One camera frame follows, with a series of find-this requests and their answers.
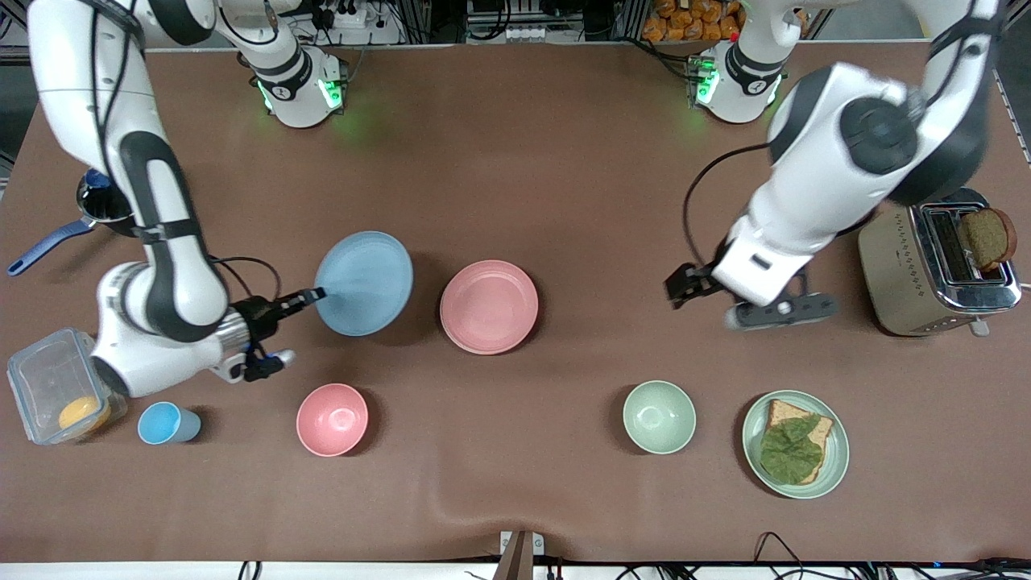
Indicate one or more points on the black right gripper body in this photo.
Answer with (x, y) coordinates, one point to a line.
(259, 315)

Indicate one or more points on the blue plate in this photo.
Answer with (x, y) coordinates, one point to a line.
(366, 282)

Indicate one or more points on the pink plate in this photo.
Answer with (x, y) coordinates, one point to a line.
(489, 306)

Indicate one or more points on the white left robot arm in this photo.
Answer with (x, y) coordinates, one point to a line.
(805, 209)

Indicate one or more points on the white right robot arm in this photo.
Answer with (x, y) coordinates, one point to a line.
(169, 274)

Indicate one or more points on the green bowl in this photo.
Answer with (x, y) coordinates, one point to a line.
(659, 417)

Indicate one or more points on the pink bowl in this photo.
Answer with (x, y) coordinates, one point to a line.
(332, 419)

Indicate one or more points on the blue cup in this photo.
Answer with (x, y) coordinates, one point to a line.
(161, 423)

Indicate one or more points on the toast slice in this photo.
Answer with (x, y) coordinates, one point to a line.
(781, 412)

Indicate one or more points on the brown table mat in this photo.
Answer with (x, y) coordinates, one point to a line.
(564, 161)

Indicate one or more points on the green lettuce leaf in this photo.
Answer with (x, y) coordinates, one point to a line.
(789, 451)

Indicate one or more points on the beige steel toaster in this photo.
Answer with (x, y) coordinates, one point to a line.
(894, 274)

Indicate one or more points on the black pot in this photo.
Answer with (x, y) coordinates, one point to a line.
(97, 205)

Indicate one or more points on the green plate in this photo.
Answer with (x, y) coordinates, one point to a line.
(838, 451)

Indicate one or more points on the clear plastic food container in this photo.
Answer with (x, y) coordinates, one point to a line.
(40, 379)

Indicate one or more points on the orange snack packet pile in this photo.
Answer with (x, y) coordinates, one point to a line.
(685, 20)

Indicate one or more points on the white power strip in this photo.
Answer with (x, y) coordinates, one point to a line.
(354, 18)

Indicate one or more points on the dark bread slice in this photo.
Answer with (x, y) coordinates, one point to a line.
(987, 238)

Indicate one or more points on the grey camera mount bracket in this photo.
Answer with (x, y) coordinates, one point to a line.
(519, 556)

